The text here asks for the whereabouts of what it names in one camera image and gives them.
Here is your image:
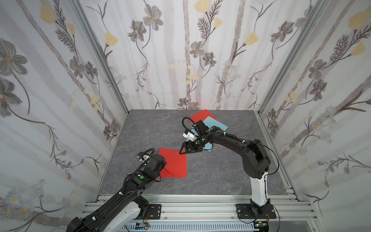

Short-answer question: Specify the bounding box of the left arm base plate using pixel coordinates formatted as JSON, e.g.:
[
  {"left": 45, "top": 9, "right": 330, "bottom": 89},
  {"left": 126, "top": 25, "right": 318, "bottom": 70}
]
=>
[{"left": 137, "top": 204, "right": 162, "bottom": 220}]

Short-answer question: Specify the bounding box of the red paper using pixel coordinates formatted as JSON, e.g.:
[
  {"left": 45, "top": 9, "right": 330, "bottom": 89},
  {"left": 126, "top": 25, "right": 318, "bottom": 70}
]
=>
[
  {"left": 190, "top": 110, "right": 218, "bottom": 125},
  {"left": 158, "top": 148, "right": 187, "bottom": 178}
]

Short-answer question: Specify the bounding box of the aluminium front rail frame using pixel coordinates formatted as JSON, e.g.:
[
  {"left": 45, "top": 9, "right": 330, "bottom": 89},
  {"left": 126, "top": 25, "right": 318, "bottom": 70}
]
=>
[{"left": 78, "top": 193, "right": 317, "bottom": 232}]

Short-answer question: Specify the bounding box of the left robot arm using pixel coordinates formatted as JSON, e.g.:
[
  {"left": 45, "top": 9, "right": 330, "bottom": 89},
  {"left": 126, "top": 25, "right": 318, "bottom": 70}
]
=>
[{"left": 66, "top": 148, "right": 166, "bottom": 232}]

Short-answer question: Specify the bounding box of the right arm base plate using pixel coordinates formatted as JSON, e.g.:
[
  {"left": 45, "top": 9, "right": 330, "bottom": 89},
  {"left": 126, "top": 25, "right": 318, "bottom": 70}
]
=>
[{"left": 235, "top": 204, "right": 277, "bottom": 219}]

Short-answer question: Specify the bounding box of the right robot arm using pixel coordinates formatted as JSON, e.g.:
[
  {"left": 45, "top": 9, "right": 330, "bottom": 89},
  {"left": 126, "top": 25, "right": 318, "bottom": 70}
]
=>
[{"left": 179, "top": 117, "right": 273, "bottom": 219}]

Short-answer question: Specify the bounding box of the left circuit board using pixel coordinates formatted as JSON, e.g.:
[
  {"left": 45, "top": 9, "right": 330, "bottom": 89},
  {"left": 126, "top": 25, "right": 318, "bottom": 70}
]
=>
[{"left": 135, "top": 222, "right": 150, "bottom": 230}]

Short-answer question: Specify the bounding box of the right circuit board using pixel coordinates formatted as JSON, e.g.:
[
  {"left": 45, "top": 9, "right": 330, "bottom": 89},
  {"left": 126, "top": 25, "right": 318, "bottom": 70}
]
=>
[{"left": 254, "top": 221, "right": 269, "bottom": 232}]

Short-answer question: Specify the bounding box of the corner aluminium post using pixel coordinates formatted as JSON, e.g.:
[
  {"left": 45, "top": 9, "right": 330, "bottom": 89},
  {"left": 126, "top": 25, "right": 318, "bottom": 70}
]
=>
[
  {"left": 257, "top": 0, "right": 329, "bottom": 116},
  {"left": 69, "top": 0, "right": 129, "bottom": 116}
]

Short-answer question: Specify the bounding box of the red paper back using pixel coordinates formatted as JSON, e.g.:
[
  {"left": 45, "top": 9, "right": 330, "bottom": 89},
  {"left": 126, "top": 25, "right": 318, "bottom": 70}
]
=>
[{"left": 190, "top": 110, "right": 218, "bottom": 125}]

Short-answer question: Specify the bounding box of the light blue paper top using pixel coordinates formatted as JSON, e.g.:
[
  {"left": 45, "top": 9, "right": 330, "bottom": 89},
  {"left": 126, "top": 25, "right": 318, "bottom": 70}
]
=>
[{"left": 203, "top": 116, "right": 228, "bottom": 131}]

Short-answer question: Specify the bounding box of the left corner aluminium post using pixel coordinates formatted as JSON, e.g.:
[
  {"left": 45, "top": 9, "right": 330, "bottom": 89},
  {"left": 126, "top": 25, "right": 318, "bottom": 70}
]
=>
[{"left": 69, "top": 0, "right": 129, "bottom": 116}]

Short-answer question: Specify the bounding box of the circuit board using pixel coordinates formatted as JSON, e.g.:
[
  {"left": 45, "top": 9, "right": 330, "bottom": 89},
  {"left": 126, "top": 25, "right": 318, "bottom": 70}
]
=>
[
  {"left": 135, "top": 222, "right": 150, "bottom": 230},
  {"left": 254, "top": 221, "right": 269, "bottom": 232}
]

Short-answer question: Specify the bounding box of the right corner aluminium post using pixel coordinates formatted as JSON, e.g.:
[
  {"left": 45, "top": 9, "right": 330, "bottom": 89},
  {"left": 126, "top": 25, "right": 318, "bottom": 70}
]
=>
[{"left": 257, "top": 0, "right": 329, "bottom": 116}]

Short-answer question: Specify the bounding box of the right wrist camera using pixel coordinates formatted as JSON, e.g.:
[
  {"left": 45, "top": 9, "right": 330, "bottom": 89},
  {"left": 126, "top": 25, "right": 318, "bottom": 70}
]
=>
[{"left": 183, "top": 130, "right": 197, "bottom": 141}]

